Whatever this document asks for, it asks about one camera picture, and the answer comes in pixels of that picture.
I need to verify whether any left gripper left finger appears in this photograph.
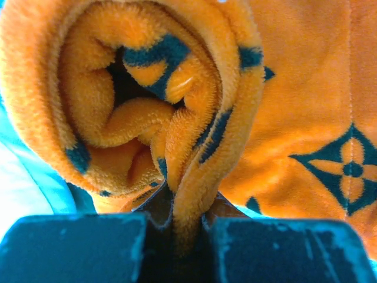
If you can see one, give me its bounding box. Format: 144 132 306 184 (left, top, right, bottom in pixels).
1 185 174 282

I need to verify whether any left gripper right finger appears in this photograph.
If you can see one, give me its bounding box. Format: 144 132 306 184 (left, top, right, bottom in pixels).
201 194 372 282

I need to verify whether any orange patterned pillowcase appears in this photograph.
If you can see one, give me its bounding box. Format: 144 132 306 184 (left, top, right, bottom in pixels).
1 1 376 258

